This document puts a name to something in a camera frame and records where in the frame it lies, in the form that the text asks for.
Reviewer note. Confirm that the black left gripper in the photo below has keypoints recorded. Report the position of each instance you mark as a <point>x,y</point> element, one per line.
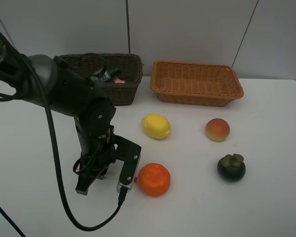
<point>97,154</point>

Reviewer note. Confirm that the orange tangerine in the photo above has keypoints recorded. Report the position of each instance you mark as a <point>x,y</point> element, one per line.
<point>154,179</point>

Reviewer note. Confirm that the yellow lemon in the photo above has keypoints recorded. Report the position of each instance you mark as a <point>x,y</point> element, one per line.
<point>156,126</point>

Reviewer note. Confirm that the pink bottle white cap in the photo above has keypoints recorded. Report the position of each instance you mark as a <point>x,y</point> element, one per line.
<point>117,80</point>

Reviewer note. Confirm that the dark grey square bottle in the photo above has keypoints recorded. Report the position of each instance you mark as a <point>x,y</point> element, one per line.
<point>104,75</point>

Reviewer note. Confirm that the red-yellow peach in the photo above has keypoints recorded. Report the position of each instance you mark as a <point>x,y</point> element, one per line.
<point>217,130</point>

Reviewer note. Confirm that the dark mangosteen green calyx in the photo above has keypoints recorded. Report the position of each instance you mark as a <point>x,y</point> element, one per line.
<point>231,167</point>

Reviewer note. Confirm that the white marker pink caps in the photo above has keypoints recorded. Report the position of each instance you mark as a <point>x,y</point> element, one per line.
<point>136,179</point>

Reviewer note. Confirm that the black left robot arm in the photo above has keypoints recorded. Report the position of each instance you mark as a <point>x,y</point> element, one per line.
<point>52,84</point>

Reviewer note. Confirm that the dark brown wicker basket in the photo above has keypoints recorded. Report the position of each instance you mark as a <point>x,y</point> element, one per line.
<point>118,75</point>

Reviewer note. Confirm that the orange wicker basket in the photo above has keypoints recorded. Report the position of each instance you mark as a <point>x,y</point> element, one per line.
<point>195,83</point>

